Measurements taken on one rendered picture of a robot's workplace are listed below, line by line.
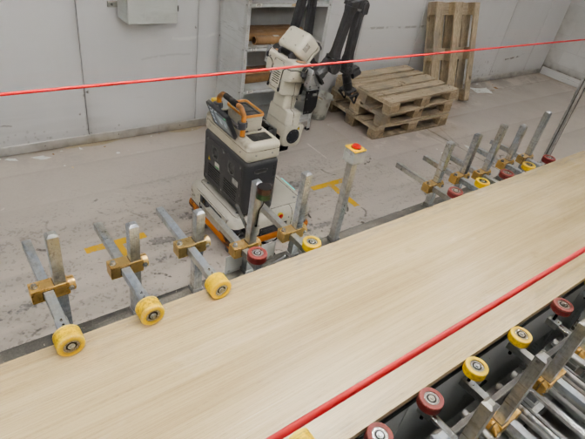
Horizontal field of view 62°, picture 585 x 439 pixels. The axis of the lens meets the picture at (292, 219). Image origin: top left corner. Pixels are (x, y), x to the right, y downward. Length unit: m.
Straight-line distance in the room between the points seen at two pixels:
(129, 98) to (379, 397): 3.56
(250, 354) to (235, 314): 0.17
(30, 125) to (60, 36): 0.75
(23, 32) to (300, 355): 3.23
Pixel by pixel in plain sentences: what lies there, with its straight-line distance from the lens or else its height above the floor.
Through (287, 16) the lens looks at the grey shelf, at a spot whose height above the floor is 1.02.
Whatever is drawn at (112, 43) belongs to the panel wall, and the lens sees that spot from 4.34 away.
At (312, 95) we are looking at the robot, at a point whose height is 1.01.
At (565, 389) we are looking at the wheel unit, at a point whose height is 0.84.
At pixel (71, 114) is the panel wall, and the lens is 4.44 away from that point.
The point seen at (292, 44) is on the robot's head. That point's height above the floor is 1.31.
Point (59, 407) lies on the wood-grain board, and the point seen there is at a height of 0.90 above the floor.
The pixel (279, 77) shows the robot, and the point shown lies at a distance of 3.12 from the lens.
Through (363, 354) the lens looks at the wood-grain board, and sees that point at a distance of 1.68.
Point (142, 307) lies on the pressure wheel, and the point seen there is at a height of 0.97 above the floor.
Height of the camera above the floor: 2.15
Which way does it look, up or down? 35 degrees down
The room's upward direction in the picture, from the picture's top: 10 degrees clockwise
